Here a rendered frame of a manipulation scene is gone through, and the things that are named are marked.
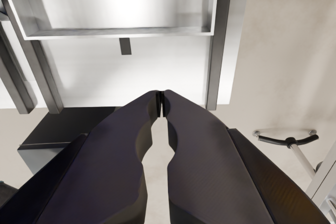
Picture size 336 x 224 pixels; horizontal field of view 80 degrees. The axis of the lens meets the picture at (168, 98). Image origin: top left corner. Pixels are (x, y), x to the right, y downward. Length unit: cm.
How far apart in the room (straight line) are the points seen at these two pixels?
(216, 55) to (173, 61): 7
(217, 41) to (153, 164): 167
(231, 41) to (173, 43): 9
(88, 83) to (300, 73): 139
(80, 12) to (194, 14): 16
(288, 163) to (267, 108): 69
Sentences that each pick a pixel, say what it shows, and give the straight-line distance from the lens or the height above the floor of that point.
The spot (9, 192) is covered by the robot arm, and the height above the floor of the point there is 93.
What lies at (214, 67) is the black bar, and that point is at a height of 90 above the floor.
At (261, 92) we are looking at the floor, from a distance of 153.
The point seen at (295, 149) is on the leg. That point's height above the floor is 19.
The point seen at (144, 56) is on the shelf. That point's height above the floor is 88.
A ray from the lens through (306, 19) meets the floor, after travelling 144.
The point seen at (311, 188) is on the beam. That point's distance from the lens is 161.
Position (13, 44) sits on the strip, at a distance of 41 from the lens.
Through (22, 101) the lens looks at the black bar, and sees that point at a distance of 44.
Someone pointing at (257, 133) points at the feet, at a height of 1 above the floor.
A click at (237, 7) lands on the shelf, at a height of 88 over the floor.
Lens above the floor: 119
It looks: 57 degrees down
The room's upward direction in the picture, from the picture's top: 180 degrees counter-clockwise
